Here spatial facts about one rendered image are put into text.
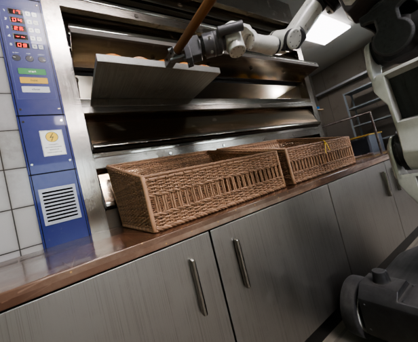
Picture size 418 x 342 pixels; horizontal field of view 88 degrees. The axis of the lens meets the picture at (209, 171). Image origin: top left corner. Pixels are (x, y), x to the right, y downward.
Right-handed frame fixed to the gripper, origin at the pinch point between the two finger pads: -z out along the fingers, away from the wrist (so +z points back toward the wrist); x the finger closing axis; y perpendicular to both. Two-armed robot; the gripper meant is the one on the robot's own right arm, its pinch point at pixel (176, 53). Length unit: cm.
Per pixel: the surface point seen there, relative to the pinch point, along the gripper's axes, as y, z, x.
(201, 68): -14.7, 8.6, -0.7
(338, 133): -631, 426, -6
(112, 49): -13.2, -28.8, 18.2
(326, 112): -648, 416, 74
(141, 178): 28, -16, -47
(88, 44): -6.7, -36.6, 18.4
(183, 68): -9.2, 0.9, -1.5
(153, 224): 28, -15, -59
